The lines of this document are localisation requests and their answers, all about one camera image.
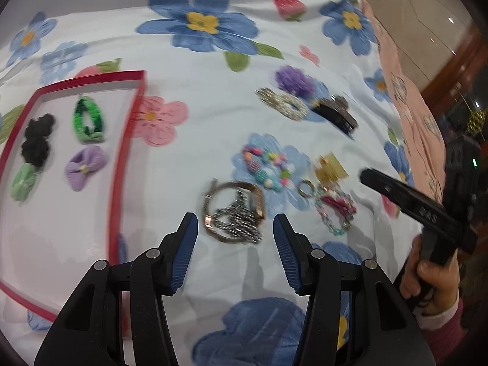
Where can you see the rose gold bangle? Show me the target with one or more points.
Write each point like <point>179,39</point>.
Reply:
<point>259,198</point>

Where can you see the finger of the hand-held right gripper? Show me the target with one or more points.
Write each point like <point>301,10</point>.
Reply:
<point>404,194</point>

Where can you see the rhinestone hair clip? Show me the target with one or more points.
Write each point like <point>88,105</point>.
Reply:
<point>280,103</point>

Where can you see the brown wooden furniture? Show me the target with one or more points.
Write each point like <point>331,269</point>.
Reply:
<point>453,72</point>

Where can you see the purple fabric bow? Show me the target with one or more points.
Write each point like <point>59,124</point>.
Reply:
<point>85,167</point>

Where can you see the person's right forearm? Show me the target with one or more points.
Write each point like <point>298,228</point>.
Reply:
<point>453,331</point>

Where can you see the floral bedsheet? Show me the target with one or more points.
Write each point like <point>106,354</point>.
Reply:
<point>213,84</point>

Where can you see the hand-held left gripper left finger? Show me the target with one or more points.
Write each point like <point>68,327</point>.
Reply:
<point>185,251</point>

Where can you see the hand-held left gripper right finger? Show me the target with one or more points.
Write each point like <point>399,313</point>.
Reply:
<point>286,251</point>

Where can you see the pink printed blanket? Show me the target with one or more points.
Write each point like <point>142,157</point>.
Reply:
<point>411,95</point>

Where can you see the yellow claw clip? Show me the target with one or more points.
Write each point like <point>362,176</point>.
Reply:
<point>329,169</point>

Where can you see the green fabric bow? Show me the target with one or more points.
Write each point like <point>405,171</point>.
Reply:
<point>23,183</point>

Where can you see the red-rimmed white tray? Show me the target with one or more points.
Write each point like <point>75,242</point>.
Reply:
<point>57,217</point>

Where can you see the person's right hand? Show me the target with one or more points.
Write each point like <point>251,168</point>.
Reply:
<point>430,276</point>

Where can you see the black claw clip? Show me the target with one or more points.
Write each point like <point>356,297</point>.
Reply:
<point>337,116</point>

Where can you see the black flower hair clip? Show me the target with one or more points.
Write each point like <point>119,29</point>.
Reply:
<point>36,141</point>

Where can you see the purple scrunchie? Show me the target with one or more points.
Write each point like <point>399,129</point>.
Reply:
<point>293,80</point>

